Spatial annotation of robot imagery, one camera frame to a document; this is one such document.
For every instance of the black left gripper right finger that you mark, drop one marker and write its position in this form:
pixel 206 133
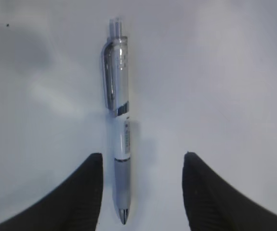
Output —
pixel 212 204

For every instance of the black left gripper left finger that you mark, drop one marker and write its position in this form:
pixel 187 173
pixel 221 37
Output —
pixel 72 206

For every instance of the grey grip ballpoint pen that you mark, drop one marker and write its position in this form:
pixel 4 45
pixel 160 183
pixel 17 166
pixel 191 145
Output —
pixel 116 84

